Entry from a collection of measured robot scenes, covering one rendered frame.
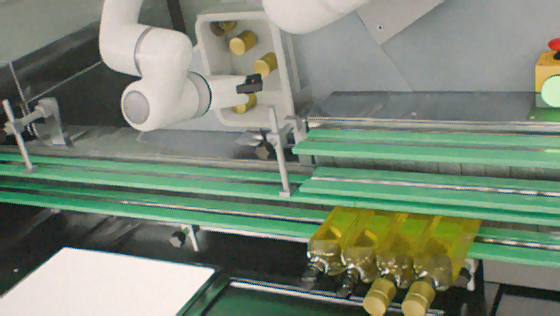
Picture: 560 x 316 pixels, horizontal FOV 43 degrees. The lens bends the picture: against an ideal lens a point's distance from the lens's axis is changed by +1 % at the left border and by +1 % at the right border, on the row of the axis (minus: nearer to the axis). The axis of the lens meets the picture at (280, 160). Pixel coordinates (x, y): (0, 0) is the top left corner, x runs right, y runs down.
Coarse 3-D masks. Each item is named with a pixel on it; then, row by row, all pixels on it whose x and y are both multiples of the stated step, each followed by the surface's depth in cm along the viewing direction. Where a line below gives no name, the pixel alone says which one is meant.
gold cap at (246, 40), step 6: (240, 36) 132; (246, 36) 133; (252, 36) 134; (234, 42) 132; (240, 42) 132; (246, 42) 132; (252, 42) 134; (234, 48) 133; (240, 48) 132; (246, 48) 132; (240, 54) 133
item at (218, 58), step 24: (240, 24) 135; (264, 24) 133; (216, 48) 136; (264, 48) 135; (216, 72) 136; (240, 72) 141; (264, 96) 141; (288, 96) 129; (240, 120) 138; (264, 120) 135
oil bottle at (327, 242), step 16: (336, 208) 119; (352, 208) 118; (368, 208) 119; (336, 224) 115; (352, 224) 114; (320, 240) 111; (336, 240) 111; (320, 256) 110; (336, 256) 110; (336, 272) 111
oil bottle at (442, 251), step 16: (432, 224) 110; (448, 224) 109; (464, 224) 108; (432, 240) 106; (448, 240) 105; (464, 240) 108; (416, 256) 103; (432, 256) 102; (448, 256) 102; (464, 256) 108; (416, 272) 103; (432, 272) 101; (448, 272) 101; (448, 288) 103
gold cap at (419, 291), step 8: (416, 288) 98; (424, 288) 98; (432, 288) 99; (408, 296) 97; (416, 296) 97; (424, 296) 97; (432, 296) 98; (408, 304) 97; (416, 304) 96; (424, 304) 96; (408, 312) 97; (416, 312) 97; (424, 312) 96
